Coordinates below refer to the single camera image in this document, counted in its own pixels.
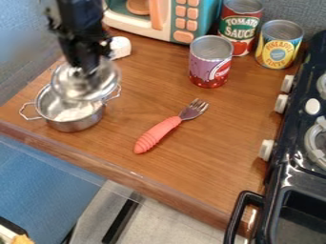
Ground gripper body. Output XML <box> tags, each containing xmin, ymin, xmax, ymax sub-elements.
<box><xmin>57</xmin><ymin>31</ymin><xmax>113</xmax><ymax>79</ymax></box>

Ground silver pot lid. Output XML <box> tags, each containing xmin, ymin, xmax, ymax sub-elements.
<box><xmin>48</xmin><ymin>57</ymin><xmax>123</xmax><ymax>103</ymax></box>

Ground silver pot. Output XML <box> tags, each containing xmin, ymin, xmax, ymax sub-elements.
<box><xmin>17</xmin><ymin>83</ymin><xmax>124</xmax><ymax>133</ymax></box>

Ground white toy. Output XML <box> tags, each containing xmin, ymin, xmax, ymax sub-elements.
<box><xmin>105</xmin><ymin>35</ymin><xmax>134</xmax><ymax>61</ymax></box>

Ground toy microwave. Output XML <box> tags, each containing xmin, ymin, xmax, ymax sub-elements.
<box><xmin>100</xmin><ymin>0</ymin><xmax>225</xmax><ymax>46</ymax></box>

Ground purple and red can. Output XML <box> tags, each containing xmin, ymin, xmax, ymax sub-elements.
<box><xmin>187</xmin><ymin>34</ymin><xmax>236</xmax><ymax>90</ymax></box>

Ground red tomato sauce can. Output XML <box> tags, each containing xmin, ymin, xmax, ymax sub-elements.
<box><xmin>216</xmin><ymin>0</ymin><xmax>265</xmax><ymax>58</ymax></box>

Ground yellow pineapple can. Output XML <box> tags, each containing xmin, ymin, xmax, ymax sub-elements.
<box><xmin>253</xmin><ymin>19</ymin><xmax>306</xmax><ymax>71</ymax></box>

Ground toy stove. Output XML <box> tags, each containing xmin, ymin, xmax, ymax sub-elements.
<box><xmin>222</xmin><ymin>30</ymin><xmax>326</xmax><ymax>244</ymax></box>

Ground fork with orange handle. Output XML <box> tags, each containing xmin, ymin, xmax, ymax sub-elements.
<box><xmin>132</xmin><ymin>97</ymin><xmax>211</xmax><ymax>155</ymax></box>

